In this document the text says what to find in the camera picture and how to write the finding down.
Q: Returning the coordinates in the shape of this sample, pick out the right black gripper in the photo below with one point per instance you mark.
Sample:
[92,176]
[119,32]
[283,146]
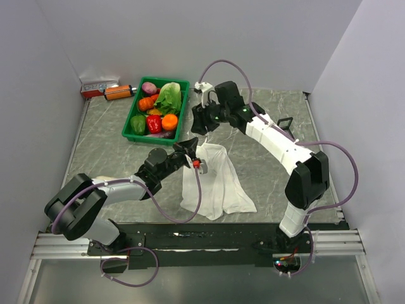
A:
[200,120]

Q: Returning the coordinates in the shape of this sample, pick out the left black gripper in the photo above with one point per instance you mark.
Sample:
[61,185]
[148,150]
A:
[190,145]

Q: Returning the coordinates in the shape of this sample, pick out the white camisole garment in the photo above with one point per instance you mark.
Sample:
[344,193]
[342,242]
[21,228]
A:
[221,189]

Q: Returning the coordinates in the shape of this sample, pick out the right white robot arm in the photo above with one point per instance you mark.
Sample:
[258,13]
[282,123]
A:
[308,171]

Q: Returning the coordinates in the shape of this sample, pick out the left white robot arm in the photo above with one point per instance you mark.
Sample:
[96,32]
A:
[74,211]

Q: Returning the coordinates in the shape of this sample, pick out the purple eggplant toy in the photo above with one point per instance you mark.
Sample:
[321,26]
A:
[163,135]

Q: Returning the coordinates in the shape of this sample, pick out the orange fruit toy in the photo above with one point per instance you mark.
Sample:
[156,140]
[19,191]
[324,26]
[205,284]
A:
[169,122]

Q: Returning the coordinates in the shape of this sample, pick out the red bell pepper toy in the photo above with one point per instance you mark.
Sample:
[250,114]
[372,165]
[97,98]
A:
[154,124]

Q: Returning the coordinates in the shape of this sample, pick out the green lettuce toy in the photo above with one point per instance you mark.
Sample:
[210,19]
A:
[169,100]

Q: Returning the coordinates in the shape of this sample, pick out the yellow pepper toy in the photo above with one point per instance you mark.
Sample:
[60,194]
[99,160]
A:
[154,111]

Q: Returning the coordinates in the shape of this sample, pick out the green bell pepper toy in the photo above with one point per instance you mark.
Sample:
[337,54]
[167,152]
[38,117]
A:
[138,124]

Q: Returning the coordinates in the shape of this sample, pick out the small orange pumpkin toy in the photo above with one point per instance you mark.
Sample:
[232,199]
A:
[145,104]

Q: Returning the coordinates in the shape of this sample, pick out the green plastic bin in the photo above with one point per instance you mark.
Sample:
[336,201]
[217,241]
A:
[159,82]

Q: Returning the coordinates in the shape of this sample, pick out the purple onion toy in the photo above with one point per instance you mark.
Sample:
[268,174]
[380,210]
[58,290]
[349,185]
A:
[149,89]

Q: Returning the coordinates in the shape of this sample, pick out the white radish toy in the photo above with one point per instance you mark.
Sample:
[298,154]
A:
[103,178]

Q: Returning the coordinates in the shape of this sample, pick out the orange cylinder bottle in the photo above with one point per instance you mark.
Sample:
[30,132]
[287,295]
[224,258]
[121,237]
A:
[119,92]

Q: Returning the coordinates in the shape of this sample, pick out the red white carton box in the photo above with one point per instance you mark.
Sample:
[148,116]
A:
[97,89]

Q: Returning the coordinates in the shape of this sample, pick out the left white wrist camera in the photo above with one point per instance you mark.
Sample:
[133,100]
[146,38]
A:
[200,165]

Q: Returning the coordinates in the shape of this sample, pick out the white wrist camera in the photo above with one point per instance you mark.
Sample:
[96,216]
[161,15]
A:
[202,87]
[200,165]

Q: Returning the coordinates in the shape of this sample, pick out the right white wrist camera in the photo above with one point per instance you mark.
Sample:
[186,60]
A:
[202,87]

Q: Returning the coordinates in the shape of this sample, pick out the black square frame stand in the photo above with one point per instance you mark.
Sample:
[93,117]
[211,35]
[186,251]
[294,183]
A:
[284,124]

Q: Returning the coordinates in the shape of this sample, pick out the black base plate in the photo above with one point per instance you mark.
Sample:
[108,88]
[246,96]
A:
[188,245]

